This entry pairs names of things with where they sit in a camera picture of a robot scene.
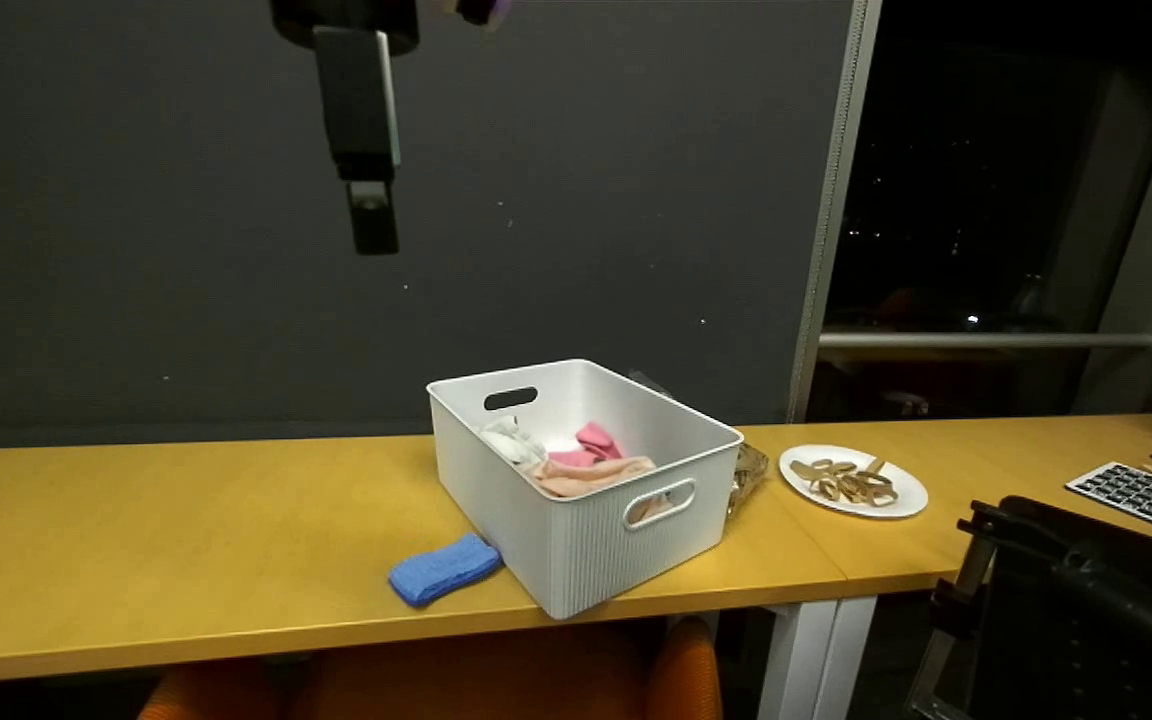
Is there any orange mesh office chair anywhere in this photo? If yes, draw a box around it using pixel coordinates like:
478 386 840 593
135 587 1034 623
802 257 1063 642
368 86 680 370
130 662 305 720
291 614 729 720

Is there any pink red cloth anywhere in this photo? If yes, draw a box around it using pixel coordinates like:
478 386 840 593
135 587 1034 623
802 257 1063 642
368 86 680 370
542 421 632 476

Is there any black metal frame stand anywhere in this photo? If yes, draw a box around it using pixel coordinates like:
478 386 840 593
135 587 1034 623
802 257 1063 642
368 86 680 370
905 491 1152 720

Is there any white window frame post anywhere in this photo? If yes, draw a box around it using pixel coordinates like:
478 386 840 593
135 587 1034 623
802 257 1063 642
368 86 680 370
785 0 887 426

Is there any white crumpled cloth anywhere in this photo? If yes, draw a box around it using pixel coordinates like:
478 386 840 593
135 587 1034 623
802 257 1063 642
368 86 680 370
478 412 548 474

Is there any white round plate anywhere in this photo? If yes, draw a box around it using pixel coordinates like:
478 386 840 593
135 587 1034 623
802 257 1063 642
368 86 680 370
774 439 935 524

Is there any grey horizontal window rail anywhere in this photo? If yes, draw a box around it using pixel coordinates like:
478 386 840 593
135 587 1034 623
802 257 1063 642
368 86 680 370
814 328 1152 357

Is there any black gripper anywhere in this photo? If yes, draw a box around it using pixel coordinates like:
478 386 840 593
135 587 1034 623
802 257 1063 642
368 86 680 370
306 20 409 262

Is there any blue sponge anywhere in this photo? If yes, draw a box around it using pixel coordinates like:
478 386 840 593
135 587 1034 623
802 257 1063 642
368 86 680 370
383 531 509 615

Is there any white plastic storage container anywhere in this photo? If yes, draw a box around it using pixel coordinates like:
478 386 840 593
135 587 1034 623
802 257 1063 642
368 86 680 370
422 357 746 623

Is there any white table leg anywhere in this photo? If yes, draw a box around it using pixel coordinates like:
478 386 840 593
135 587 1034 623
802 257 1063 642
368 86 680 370
755 596 877 720

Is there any white computer keyboard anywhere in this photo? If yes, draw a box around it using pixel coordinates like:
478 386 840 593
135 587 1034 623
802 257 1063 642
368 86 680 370
1063 457 1152 546

